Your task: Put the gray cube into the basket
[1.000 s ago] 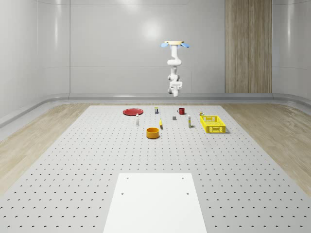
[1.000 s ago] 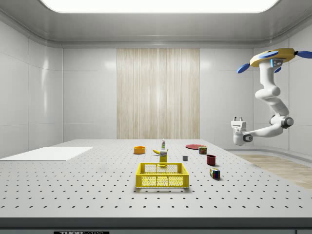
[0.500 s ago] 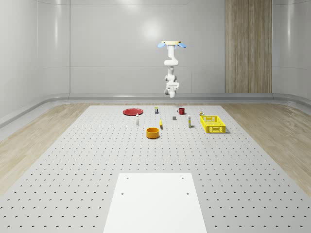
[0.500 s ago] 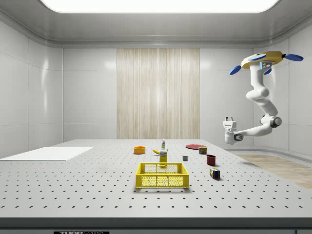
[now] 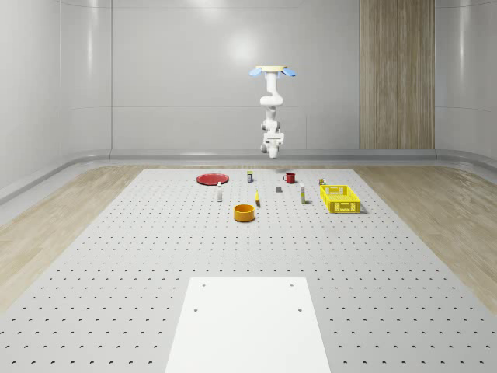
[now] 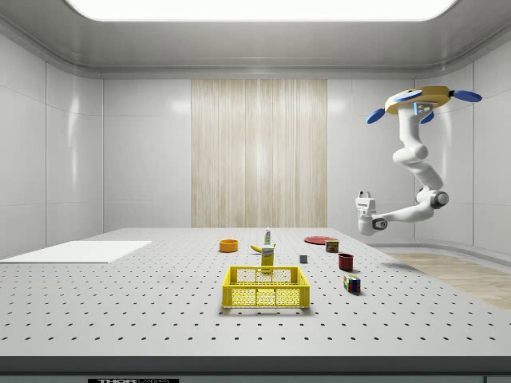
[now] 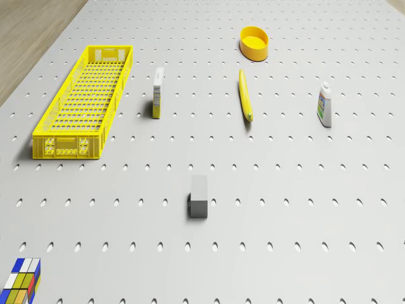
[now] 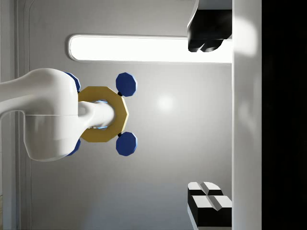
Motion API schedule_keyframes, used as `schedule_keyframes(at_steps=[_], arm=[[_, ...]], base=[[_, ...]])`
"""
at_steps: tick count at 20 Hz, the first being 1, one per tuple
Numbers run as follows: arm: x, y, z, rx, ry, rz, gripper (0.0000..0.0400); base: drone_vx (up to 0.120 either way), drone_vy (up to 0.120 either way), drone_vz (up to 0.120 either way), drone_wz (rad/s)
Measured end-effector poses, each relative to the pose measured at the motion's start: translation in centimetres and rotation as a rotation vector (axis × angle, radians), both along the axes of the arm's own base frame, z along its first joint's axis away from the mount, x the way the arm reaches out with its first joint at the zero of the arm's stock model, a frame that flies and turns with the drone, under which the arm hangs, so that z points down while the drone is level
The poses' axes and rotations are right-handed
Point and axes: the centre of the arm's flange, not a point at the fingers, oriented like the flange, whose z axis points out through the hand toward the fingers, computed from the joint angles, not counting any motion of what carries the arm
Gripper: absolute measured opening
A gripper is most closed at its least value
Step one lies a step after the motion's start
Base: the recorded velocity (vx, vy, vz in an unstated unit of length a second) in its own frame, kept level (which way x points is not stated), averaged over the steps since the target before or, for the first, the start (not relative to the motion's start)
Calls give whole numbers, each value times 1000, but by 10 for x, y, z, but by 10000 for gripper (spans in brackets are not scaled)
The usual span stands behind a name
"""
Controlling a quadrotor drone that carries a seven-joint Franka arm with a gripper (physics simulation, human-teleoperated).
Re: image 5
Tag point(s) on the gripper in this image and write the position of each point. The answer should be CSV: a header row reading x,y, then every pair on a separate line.
x,y
274,138

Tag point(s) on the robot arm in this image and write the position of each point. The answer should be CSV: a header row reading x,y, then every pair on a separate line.
x,y
271,101

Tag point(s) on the red mug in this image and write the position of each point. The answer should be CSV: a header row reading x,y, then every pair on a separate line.
x,y
290,178

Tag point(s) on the flat-sided can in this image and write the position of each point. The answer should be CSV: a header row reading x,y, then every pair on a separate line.
x,y
250,177

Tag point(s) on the banana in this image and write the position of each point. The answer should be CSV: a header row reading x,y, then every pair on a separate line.
x,y
257,198

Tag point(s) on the yellow white carton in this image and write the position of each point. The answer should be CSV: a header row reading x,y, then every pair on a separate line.
x,y
303,194

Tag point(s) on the drone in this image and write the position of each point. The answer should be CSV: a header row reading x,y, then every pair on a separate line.
x,y
272,68

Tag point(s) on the red plate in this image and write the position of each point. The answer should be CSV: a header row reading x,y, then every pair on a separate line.
x,y
213,179

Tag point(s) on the small white bottle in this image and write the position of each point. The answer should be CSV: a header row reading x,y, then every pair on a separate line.
x,y
220,193

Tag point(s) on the yellow bowl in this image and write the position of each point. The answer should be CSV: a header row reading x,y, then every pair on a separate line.
x,y
244,214

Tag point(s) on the yellow basket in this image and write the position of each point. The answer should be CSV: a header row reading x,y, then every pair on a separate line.
x,y
344,207

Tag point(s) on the white board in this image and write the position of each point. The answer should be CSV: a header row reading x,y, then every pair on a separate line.
x,y
247,326

